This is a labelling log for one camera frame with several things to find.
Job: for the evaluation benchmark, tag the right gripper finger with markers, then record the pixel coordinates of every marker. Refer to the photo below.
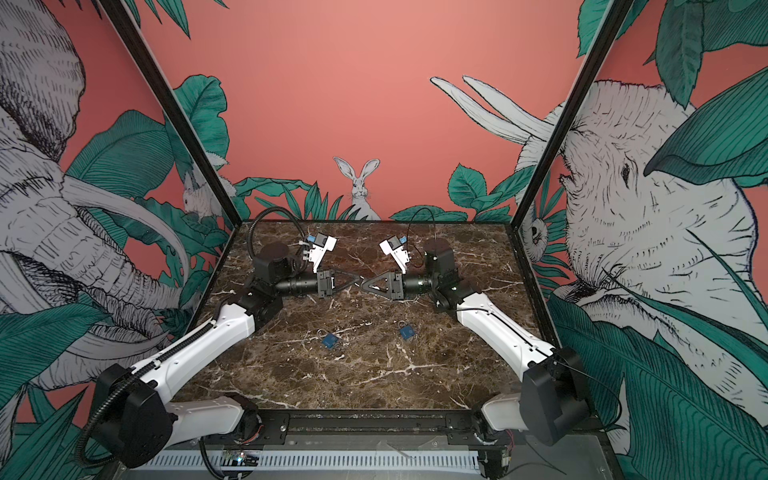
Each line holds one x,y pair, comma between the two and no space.
377,279
376,287

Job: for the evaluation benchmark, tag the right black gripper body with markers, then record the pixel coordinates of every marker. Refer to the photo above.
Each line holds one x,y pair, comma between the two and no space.
419,285

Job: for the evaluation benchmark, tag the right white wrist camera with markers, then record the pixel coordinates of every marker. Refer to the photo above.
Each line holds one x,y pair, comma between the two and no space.
396,247

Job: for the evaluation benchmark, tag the right black frame post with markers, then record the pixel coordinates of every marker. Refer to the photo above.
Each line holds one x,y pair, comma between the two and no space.
612,21

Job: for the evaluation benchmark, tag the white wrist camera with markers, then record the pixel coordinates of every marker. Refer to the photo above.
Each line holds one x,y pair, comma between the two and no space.
396,247
315,248

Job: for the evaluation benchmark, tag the left black frame post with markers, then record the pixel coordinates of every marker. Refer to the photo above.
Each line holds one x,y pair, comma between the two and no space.
125,26

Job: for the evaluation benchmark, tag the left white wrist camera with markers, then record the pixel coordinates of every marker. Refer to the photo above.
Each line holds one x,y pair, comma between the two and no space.
315,248

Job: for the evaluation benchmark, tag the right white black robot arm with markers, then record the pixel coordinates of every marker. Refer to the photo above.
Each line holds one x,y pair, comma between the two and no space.
554,395

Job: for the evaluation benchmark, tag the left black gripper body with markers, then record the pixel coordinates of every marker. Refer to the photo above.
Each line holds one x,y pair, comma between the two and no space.
310,284

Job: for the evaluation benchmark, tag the black frame post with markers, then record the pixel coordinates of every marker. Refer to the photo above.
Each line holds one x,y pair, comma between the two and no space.
125,26
612,21

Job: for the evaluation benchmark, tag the black front mounting rail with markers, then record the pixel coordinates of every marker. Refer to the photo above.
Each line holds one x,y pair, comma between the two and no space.
275,426

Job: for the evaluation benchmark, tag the white slotted cable duct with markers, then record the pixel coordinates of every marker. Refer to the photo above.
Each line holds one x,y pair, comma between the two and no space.
369,460

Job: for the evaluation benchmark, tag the blue padlock front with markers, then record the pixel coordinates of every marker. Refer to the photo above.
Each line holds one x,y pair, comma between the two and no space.
330,340

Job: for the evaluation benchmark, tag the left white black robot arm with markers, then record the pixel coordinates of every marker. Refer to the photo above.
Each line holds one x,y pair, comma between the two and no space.
134,416

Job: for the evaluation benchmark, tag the small green circuit board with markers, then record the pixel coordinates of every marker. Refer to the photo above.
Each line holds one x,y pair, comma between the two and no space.
239,459

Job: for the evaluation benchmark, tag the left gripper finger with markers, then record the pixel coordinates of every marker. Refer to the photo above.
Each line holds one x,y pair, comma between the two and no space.
345,285
344,276

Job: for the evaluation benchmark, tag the blue padlock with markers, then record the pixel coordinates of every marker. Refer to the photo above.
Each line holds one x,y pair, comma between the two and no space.
330,340
407,332

